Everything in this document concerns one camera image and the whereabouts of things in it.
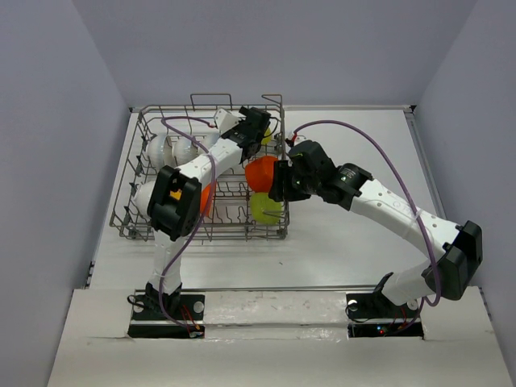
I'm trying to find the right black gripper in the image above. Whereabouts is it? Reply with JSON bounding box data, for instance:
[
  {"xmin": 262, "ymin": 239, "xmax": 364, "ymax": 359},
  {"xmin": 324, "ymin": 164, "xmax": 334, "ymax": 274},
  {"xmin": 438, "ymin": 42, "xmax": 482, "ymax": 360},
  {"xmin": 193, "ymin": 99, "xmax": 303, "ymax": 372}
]
[{"xmin": 268, "ymin": 160, "xmax": 319, "ymax": 202}]

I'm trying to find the orange square plastic bowl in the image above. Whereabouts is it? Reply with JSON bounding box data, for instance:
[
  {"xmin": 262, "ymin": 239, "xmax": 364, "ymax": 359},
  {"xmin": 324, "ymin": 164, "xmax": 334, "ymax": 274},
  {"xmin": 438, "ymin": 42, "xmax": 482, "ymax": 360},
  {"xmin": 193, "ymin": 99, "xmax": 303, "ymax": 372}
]
[{"xmin": 245, "ymin": 156, "xmax": 278, "ymax": 193}]

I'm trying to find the white square bowl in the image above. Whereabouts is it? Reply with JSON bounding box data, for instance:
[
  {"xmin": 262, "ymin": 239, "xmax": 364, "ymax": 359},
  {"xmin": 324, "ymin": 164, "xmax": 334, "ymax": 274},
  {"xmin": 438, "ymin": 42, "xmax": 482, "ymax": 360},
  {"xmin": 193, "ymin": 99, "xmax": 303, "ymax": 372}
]
[{"xmin": 249, "ymin": 193, "xmax": 282, "ymax": 225}]

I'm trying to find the green plastic bowl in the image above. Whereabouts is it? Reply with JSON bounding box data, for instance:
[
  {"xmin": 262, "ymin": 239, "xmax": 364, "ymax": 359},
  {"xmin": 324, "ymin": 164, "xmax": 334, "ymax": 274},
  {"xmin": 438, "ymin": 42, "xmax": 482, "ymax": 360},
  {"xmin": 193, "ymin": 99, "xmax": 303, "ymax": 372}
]
[{"xmin": 261, "ymin": 127, "xmax": 271, "ymax": 146}]

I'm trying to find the grey wire dish rack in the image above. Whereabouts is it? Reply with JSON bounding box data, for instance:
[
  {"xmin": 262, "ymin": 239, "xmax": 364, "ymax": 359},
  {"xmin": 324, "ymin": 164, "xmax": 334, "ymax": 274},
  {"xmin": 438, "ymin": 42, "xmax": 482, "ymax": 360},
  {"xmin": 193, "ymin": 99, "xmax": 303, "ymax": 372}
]
[{"xmin": 108, "ymin": 94, "xmax": 289, "ymax": 242}]

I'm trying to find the orange round plastic bowl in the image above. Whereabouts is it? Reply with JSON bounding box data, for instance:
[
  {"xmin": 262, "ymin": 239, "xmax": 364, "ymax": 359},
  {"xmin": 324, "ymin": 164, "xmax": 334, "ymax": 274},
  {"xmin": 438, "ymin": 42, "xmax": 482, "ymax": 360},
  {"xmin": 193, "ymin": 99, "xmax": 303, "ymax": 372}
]
[{"xmin": 200, "ymin": 184, "xmax": 213, "ymax": 216}]

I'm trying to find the white round bowl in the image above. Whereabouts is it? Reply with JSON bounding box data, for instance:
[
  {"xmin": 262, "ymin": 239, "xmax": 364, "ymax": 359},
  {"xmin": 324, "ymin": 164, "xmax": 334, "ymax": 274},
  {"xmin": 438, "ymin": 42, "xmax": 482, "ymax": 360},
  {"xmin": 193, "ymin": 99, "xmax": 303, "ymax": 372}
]
[
  {"xmin": 133, "ymin": 181, "xmax": 155, "ymax": 218},
  {"xmin": 146, "ymin": 134, "xmax": 174, "ymax": 169},
  {"xmin": 173, "ymin": 137, "xmax": 198, "ymax": 165},
  {"xmin": 198, "ymin": 132, "xmax": 220, "ymax": 154}
]

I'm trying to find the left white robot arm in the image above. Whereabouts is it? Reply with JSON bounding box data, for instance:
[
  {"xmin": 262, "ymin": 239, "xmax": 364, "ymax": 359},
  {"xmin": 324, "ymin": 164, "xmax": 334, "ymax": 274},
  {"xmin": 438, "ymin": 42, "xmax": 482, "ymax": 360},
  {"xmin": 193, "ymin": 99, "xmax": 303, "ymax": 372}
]
[{"xmin": 144, "ymin": 106, "xmax": 271, "ymax": 318}]

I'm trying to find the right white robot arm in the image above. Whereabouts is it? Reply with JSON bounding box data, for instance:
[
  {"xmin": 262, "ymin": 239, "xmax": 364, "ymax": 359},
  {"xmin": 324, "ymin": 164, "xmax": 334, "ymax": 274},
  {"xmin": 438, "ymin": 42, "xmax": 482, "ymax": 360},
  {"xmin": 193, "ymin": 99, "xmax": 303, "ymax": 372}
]
[{"xmin": 268, "ymin": 140, "xmax": 483, "ymax": 316}]

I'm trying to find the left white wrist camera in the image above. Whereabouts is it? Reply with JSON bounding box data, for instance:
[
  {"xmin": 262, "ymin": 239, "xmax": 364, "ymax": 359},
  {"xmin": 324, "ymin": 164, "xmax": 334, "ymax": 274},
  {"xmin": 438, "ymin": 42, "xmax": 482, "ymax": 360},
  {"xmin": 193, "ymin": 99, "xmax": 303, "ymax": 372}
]
[{"xmin": 213, "ymin": 108, "xmax": 243, "ymax": 135}]

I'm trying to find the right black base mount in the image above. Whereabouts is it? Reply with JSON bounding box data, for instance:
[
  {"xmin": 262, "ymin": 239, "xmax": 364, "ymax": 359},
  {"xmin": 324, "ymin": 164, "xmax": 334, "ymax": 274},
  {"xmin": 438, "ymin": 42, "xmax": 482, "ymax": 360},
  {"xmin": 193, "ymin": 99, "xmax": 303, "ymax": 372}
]
[{"xmin": 344, "ymin": 293, "xmax": 424, "ymax": 339}]

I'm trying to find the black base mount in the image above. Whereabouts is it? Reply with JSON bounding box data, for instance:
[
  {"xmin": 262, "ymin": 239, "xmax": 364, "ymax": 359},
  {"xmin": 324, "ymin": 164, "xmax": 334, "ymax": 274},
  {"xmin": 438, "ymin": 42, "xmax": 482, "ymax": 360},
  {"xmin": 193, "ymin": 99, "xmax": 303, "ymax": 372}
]
[
  {"xmin": 344, "ymin": 293, "xmax": 424, "ymax": 339},
  {"xmin": 127, "ymin": 293, "xmax": 206, "ymax": 339}
]

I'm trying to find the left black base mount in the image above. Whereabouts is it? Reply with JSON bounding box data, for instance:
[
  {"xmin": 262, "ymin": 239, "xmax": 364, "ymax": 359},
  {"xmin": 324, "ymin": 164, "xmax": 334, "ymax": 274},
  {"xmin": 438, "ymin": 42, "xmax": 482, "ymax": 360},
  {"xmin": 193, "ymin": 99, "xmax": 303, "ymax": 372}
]
[{"xmin": 127, "ymin": 293, "xmax": 206, "ymax": 339}]

